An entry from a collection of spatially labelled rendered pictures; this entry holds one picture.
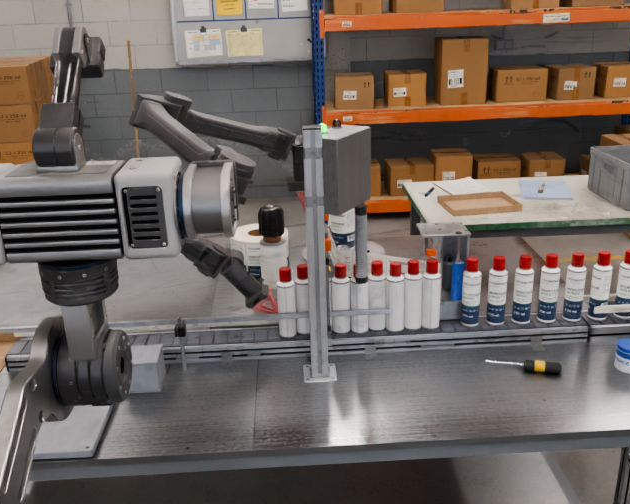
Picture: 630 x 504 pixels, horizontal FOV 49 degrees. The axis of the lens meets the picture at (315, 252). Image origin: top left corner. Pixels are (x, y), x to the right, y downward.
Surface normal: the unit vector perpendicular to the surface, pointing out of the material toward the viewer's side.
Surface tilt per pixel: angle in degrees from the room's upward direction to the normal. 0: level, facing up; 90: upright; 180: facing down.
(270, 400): 0
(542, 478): 0
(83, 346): 90
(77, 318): 90
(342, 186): 90
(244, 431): 0
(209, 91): 90
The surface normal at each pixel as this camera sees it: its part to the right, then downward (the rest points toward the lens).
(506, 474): -0.03, -0.93
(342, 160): 0.85, 0.17
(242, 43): 0.04, 0.33
